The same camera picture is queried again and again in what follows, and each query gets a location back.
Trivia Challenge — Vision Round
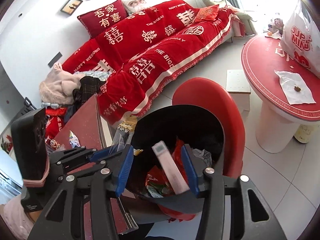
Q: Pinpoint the white plastic shopping bag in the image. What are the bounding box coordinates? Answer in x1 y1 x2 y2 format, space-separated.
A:
280 1 319 77

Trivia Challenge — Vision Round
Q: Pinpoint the red curved stool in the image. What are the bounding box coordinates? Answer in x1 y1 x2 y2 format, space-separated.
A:
157 77 247 222

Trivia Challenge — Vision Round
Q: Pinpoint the beige armchair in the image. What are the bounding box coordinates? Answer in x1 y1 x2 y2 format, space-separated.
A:
201 0 258 37

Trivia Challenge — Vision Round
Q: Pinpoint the red square pillow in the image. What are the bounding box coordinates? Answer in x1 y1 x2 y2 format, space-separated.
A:
78 0 128 38

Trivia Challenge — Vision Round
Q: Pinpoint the red can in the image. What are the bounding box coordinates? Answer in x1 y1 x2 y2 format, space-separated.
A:
44 136 61 153

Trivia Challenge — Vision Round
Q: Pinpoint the white printed cushion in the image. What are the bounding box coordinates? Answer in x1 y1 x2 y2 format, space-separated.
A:
122 0 149 15

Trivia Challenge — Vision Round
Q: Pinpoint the pink fluffy coat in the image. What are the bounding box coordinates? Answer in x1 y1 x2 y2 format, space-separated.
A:
39 62 81 105

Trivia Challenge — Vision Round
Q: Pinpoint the black round trash bin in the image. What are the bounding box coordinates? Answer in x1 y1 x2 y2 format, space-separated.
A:
126 105 224 213

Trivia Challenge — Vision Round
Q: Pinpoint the red dotted plastic bag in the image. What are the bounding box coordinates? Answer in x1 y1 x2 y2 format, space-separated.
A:
145 139 188 198

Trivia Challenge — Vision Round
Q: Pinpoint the white napkin on table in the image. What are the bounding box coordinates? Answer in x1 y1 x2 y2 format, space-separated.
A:
274 70 316 105

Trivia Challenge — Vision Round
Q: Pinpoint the pink slim box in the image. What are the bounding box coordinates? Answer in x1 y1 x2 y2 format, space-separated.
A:
152 141 189 194

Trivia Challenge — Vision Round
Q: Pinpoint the red round coffee table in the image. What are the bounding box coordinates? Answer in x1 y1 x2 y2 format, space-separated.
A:
241 35 319 153

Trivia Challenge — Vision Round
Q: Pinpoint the blue a2 milk pouch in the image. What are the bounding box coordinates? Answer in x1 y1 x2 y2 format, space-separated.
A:
69 131 81 148

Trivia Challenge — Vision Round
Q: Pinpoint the black camera box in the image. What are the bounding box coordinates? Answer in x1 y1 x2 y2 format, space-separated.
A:
11 108 49 188

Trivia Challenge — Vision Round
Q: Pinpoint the clear plastic bag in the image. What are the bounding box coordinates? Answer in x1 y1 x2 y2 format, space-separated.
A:
112 115 138 151

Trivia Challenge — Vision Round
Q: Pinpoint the small red embroidered cushion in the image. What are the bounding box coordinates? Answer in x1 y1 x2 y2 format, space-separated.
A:
193 4 220 23

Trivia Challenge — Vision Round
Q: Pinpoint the red covered sofa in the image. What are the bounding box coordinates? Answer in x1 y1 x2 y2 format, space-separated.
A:
61 0 240 125

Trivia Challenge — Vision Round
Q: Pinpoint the black clothing pile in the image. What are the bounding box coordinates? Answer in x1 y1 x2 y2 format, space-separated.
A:
64 76 105 124

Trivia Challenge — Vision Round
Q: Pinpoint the black upright vacuum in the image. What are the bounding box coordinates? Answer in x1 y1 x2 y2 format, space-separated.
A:
14 97 37 120

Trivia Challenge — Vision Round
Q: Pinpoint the small left photo frame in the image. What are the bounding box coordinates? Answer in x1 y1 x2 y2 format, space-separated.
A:
60 0 82 16

